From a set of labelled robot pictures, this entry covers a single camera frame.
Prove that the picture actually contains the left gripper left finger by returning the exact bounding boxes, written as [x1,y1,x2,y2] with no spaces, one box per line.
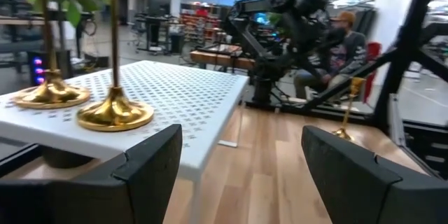
[0,123,183,224]

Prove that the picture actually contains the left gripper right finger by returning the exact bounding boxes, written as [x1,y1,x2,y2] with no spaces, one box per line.
[300,125,448,224]

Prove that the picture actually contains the short gold candlestick holder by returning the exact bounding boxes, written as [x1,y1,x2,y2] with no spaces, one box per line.
[76,0,155,133]

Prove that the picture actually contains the medium gold candlestick holder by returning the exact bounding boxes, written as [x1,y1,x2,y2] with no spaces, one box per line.
[332,76,367,141]

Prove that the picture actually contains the tall gold candlestick holder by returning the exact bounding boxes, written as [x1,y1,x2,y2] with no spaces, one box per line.
[12,0,91,110]

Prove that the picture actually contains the person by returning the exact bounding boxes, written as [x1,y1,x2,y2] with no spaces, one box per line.
[293,10,368,102]

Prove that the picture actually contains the red chair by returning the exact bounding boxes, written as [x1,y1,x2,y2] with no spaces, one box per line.
[363,41,382,103]

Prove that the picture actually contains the wooden background workbench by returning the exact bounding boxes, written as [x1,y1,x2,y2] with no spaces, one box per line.
[190,43,256,71]

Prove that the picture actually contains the white perforated metal shelf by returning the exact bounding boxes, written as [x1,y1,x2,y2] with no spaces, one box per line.
[0,59,250,224]

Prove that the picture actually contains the computer tower purple lights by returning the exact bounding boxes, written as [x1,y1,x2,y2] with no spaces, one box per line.
[28,52,47,85]

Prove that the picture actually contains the green leafy plant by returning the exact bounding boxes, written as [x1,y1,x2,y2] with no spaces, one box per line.
[0,0,116,78]

